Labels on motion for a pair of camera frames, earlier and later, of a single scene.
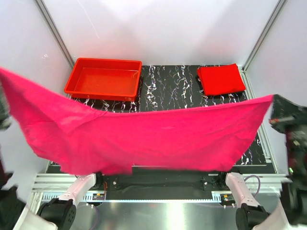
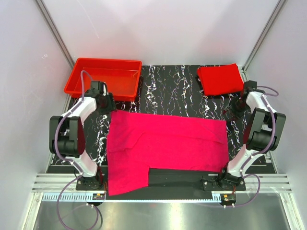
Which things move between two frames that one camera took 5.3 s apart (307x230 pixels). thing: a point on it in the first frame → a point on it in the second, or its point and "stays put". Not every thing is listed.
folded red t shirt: (221, 79) stays put
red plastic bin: (104, 79) stays put
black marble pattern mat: (167, 87) → (61, 160)
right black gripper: (280, 111) → (235, 108)
